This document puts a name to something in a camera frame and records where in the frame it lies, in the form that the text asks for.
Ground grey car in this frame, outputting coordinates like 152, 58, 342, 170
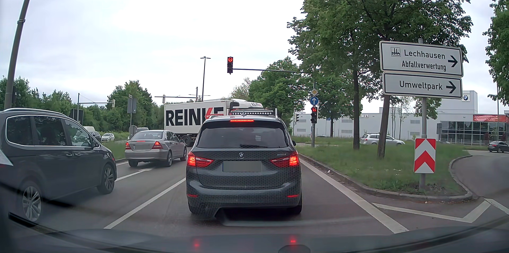
186, 108, 303, 219

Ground tall street lamp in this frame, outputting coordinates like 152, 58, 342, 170
200, 56, 211, 102

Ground white lorry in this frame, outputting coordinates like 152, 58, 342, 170
164, 99, 264, 146

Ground silver saloon car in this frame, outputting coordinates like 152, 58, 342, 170
124, 130, 187, 168

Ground road sign seen from behind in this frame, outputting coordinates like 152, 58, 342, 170
127, 94, 138, 139

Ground silver estate car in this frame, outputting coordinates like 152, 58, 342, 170
360, 133, 405, 146

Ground car's own bonnet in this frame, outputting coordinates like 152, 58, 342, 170
0, 212, 509, 253

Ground grass traffic island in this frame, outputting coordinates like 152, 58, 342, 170
292, 137, 474, 201

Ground grey asphalt road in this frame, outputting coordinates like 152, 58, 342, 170
24, 150, 509, 242

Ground large green tree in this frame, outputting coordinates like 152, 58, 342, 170
287, 0, 475, 160

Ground grass verge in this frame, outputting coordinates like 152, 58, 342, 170
99, 131, 132, 161

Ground road markings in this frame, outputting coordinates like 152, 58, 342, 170
104, 158, 509, 234

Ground row of trees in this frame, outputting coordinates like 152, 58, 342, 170
0, 76, 165, 132

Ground traffic light gantry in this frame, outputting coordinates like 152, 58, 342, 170
76, 93, 116, 123

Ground red white chevron sign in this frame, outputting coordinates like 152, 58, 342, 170
414, 138, 437, 174

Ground white commercial building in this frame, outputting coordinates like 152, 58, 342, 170
292, 90, 509, 146

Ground dark minivan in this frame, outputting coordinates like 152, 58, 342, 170
0, 108, 117, 223

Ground white direction signs on post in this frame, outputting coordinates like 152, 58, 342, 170
379, 38, 464, 190

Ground grey lamp post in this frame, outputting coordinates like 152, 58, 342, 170
3, 0, 41, 110

